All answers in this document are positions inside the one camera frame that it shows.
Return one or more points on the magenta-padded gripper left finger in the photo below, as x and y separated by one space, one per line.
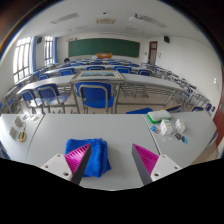
77 159

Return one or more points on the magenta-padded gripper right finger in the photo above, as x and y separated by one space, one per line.
145 159

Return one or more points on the blue towel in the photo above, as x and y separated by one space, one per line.
99 156

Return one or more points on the small white printed box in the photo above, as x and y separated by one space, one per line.
166 127
180 126

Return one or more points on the small dark blue card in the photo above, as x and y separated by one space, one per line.
184 140

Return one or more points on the white and green box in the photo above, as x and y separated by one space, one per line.
159 116

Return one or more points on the blue chair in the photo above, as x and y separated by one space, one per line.
140 111
50 95
95 96
29 96

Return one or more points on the small yellow card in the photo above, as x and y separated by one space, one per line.
37 118

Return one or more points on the small orange card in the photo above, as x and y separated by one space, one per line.
32 116

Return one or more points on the small light blue card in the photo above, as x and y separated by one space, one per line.
25 117

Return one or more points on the framed picture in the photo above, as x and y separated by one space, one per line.
97 75

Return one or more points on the rows of blue chairs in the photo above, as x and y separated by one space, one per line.
123 69

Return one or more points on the brown door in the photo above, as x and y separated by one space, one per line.
152 53

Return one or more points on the orange lectern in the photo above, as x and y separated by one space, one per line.
104 55

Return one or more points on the blue curtain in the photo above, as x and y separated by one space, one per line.
55 50
34 55

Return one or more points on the narrow white framed window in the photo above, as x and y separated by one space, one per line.
48 50

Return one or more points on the large white framed window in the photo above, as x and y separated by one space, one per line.
21 60

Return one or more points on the green chalkboard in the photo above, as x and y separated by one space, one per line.
104 47

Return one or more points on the ceiling air vent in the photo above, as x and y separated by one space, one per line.
106 21

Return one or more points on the ceiling lights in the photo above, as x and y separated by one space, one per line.
65 17

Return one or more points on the white ceiling projector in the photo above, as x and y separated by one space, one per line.
135 17

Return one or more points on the black wall speaker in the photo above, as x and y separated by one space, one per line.
166 39
39 40

